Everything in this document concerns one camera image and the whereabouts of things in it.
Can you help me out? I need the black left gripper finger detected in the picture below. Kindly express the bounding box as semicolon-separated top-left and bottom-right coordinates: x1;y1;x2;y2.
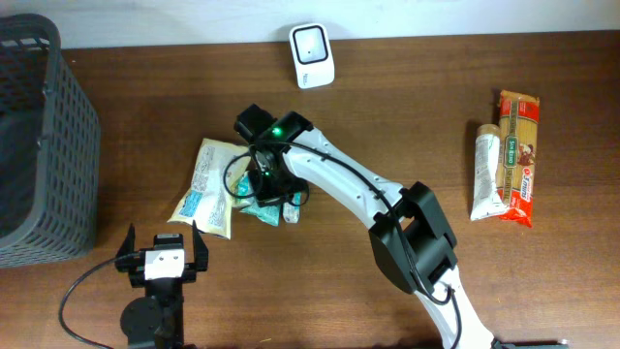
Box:
192;221;209;271
116;224;135;257

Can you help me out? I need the small teal white packet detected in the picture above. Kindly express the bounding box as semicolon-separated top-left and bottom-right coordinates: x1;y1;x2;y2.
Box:
232;172;254;208

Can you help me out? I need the small white teal box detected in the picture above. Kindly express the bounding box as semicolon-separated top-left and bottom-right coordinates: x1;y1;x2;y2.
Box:
282;192;301;224

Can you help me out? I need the cream snack bag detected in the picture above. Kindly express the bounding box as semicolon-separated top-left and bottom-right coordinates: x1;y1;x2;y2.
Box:
168;139;249;239

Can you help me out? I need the white tube with brown cap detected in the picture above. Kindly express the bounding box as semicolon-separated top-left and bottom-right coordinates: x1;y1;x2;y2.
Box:
470;124;508;221

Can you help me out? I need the orange spaghetti packet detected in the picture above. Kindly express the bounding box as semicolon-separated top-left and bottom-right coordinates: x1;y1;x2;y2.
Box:
496;90;540;228

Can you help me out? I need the teal tissue packet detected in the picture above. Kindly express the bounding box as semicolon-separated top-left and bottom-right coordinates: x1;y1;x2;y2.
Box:
241;204;281;227

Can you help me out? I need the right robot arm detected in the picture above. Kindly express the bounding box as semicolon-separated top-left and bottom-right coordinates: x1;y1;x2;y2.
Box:
234;105;501;349

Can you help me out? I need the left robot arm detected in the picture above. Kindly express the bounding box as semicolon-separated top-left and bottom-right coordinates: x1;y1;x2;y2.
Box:
114;223;209;349

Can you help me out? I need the white barcode scanner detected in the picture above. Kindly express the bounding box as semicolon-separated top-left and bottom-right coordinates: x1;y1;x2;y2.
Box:
289;23;335;89

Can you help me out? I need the dark grey plastic basket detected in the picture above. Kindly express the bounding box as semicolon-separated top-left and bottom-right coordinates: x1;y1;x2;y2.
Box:
1;14;101;269

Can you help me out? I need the black left camera cable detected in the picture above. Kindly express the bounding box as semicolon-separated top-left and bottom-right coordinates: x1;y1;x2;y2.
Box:
57;255;127;349

